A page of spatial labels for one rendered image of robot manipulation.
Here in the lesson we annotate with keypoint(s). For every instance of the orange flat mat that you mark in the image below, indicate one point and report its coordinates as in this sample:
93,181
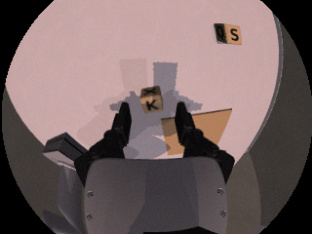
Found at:
212,124

